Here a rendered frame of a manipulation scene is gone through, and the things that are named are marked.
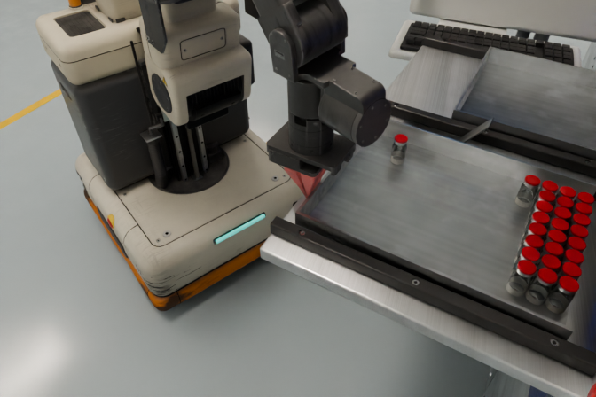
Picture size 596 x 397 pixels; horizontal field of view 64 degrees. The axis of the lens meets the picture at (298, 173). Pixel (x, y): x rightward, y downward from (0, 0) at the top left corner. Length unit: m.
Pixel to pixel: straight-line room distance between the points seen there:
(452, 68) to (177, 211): 0.93
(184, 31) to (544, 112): 0.77
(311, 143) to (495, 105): 0.46
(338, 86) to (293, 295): 1.21
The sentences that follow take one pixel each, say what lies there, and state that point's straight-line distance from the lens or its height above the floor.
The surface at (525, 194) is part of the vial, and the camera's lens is 0.74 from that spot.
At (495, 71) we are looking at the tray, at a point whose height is 0.88.
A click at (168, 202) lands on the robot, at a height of 0.28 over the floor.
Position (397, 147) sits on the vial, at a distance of 0.75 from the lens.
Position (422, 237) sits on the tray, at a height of 0.88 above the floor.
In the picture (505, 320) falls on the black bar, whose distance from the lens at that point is 0.60.
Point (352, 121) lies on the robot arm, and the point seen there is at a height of 1.08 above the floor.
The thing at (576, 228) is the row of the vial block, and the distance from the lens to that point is 0.69.
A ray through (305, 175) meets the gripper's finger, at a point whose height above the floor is 0.96.
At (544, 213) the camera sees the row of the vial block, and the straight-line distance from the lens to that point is 0.69.
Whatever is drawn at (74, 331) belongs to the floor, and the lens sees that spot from 1.73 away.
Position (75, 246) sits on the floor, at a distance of 1.95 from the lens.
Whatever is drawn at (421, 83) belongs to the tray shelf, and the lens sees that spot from 0.98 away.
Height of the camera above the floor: 1.38
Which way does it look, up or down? 42 degrees down
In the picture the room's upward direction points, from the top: straight up
